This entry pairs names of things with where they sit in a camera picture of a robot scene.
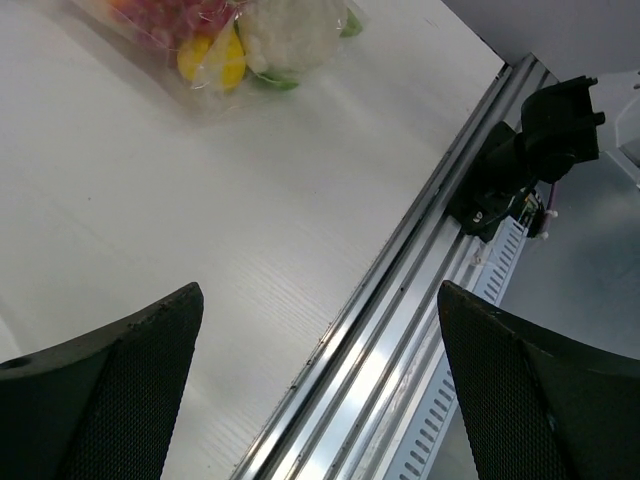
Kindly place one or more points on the yellow pear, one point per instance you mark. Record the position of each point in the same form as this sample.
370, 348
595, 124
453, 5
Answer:
218, 61

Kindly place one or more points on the white slotted cable duct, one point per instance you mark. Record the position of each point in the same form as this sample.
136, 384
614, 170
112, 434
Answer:
436, 444

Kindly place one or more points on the aluminium mounting rail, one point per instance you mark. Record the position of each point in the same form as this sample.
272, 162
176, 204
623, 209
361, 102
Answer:
347, 412

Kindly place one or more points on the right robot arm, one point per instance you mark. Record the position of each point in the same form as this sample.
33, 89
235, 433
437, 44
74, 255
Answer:
558, 130

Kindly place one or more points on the clear zip top bag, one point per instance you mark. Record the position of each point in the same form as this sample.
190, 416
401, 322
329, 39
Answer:
204, 99

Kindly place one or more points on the red grapes bunch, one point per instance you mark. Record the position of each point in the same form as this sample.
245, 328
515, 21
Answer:
166, 24

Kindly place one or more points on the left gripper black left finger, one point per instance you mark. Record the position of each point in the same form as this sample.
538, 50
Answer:
104, 404

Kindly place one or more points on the white cauliflower with leaves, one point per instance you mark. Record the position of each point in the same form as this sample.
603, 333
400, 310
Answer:
284, 40

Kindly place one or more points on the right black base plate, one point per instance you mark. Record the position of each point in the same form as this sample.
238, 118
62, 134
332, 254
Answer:
480, 210

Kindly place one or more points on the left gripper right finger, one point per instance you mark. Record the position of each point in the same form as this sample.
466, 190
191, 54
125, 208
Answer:
556, 408

